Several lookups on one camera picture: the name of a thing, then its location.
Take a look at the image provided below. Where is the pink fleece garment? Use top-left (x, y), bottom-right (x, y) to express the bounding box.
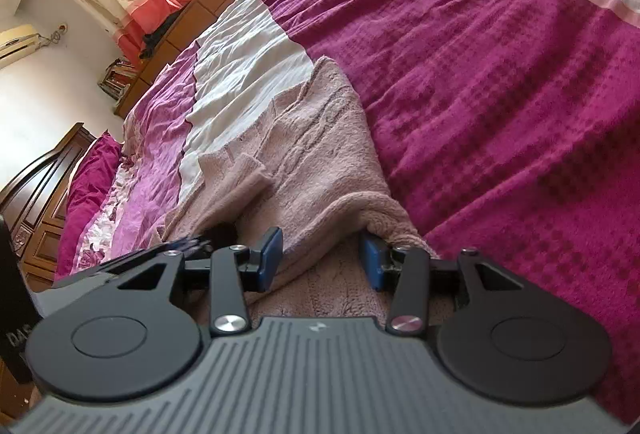
top-left (160, 56), bottom-right (441, 321)

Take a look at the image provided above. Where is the air conditioner cable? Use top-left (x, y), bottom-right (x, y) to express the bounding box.
top-left (39, 22), bottom-right (70, 48)

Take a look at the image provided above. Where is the cream air conditioner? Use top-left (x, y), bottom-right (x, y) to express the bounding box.
top-left (0, 26), bottom-right (42, 72)

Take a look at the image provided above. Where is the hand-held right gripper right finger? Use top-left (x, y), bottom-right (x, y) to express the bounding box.
top-left (359, 234), bottom-right (526, 334)

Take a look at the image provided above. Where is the magenta and white bedspread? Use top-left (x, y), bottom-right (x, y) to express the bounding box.
top-left (55, 0), bottom-right (640, 425)

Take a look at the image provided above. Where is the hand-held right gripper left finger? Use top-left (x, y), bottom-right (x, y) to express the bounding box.
top-left (117, 228), bottom-right (284, 335)

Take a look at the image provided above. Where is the wooden window ledge cabinet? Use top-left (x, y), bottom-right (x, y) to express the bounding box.
top-left (114, 0), bottom-right (308, 119)

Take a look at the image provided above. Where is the dark cloth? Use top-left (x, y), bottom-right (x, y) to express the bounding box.
top-left (139, 11), bottom-right (182, 60)

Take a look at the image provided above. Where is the row of books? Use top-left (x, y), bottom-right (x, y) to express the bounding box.
top-left (98, 58), bottom-right (137, 100)

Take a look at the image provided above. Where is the carved wooden headboard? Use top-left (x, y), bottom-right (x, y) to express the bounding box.
top-left (0, 121), bottom-right (97, 287)

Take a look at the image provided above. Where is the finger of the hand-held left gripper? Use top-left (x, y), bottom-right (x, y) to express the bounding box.
top-left (97, 238), bottom-right (213, 275)

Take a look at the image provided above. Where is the magenta pillow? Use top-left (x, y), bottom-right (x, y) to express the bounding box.
top-left (54, 133), bottom-right (124, 277)

